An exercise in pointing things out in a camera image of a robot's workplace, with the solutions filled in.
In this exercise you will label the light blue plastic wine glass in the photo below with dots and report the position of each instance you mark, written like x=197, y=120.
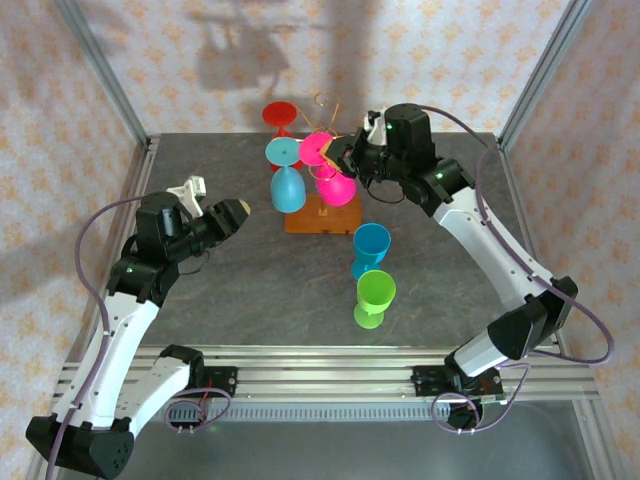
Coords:
x=287, y=190

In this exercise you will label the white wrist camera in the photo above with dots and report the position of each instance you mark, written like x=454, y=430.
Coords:
x=187, y=192
x=374, y=127

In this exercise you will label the aluminium corner post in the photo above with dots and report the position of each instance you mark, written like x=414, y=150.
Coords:
x=107, y=75
x=545, y=70

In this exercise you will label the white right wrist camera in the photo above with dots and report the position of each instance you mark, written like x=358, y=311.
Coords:
x=374, y=127

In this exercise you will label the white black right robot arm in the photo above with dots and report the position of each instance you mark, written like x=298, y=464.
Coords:
x=480, y=235

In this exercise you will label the pink plastic wine glass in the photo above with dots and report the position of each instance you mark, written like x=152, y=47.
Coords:
x=312, y=149

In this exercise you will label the red plastic wine glass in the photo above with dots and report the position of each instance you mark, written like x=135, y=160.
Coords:
x=279, y=114

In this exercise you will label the green plastic wine glass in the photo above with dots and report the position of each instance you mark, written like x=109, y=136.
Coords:
x=375, y=292

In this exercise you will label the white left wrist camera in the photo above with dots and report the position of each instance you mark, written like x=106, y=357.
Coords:
x=187, y=192

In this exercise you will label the small green circuit board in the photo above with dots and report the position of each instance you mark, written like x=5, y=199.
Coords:
x=492, y=398

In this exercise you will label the aluminium table side rail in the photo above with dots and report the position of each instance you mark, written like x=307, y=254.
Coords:
x=520, y=210
x=127, y=200

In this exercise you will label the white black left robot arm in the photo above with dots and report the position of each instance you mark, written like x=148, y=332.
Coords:
x=120, y=340

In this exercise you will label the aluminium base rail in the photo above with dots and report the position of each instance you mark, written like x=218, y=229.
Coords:
x=325, y=375

